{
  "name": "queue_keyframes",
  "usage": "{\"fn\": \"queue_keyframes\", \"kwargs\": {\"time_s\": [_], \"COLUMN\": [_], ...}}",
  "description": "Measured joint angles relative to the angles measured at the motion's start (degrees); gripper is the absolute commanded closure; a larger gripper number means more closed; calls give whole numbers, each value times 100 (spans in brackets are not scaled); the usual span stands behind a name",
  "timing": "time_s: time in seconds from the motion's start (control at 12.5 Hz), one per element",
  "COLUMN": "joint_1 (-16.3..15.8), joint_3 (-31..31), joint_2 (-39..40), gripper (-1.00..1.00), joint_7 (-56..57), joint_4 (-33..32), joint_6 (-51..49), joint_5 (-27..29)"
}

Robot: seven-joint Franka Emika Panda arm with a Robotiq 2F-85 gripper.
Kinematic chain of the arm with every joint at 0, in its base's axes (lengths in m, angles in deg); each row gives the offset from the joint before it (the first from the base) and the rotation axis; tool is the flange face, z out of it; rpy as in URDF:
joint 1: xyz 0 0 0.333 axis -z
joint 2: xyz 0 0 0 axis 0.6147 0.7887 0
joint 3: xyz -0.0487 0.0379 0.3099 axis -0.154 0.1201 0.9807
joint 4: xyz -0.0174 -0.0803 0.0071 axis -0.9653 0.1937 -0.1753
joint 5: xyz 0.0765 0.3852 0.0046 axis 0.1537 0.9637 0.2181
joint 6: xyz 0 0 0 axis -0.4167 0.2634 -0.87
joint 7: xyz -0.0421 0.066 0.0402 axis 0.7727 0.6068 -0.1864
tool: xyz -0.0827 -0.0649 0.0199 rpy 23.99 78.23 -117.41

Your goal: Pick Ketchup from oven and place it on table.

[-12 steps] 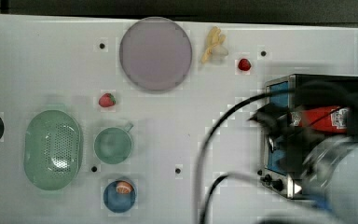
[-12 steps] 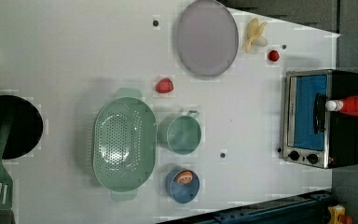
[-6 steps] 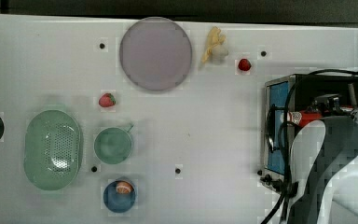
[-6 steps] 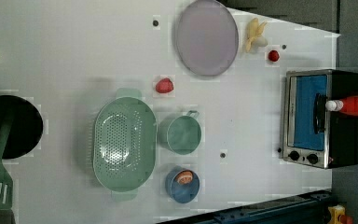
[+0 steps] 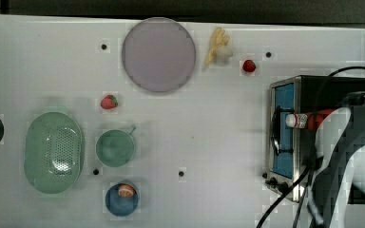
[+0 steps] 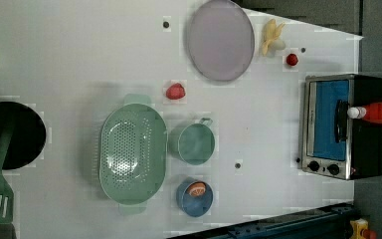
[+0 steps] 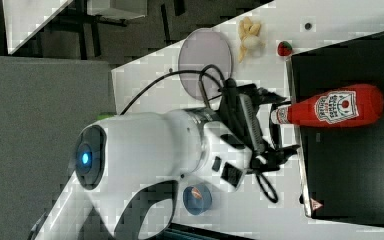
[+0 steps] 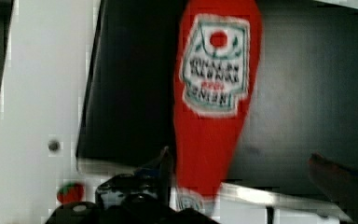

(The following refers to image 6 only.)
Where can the peeled banana toy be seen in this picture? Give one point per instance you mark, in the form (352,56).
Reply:
(272,37)

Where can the red ketchup bottle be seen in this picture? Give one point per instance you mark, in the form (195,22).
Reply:
(371,113)

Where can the blue bowl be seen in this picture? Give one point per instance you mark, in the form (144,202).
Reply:
(193,206)

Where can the black utensil holder cup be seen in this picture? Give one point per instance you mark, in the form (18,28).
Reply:
(29,135)

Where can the grey round plate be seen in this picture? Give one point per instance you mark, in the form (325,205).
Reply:
(221,40)

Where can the green colander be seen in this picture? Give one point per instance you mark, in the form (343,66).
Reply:
(132,154)

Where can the green metal cup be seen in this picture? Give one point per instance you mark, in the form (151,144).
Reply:
(193,143)

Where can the orange slice toy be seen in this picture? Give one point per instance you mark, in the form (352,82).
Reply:
(196,189)

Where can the red strawberry near oven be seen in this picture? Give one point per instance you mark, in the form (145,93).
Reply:
(292,60)

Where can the black toaster oven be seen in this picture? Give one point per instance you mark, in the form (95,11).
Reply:
(333,144)

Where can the red strawberry near colander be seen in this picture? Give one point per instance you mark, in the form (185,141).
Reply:
(175,92)

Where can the yellow red toy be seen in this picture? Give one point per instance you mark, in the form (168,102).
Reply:
(361,230)

